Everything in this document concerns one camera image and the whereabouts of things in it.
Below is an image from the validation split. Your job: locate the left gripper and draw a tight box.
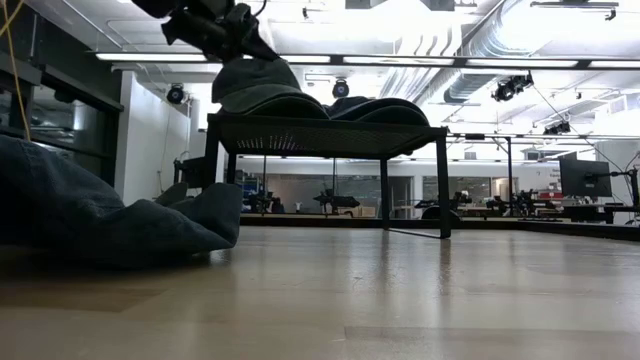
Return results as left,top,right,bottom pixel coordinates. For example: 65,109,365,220
160,0,281,64

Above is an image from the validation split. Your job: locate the blue denim baseball cap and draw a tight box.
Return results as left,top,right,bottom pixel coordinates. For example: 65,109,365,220
323,95,432,127
0,134,245,269

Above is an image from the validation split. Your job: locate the black perforated metal stand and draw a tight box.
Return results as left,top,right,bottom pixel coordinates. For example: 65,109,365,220
203,112,453,240

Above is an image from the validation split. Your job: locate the LED light bar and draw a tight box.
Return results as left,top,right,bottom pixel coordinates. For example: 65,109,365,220
93,51,640,71

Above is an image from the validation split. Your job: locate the black framed glass partition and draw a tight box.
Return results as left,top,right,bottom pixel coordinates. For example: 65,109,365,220
0,0,125,187

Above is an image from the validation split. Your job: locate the black track spotlight cluster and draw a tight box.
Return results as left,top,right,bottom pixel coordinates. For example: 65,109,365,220
543,120,573,136
491,71,535,103

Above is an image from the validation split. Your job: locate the computer monitor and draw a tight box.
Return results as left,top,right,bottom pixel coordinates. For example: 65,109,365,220
558,156,614,199

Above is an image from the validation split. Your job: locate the silver spiral ventilation duct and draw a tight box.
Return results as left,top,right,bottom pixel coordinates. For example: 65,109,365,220
407,0,534,117

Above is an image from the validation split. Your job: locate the yellow cable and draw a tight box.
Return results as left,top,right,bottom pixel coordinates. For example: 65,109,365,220
0,0,32,143

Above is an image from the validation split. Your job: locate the black metal post frame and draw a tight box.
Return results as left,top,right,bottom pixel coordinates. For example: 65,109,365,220
446,132,514,217

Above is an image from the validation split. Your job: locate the black aluminium table frame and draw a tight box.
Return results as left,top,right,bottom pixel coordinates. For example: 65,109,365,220
239,213,640,243

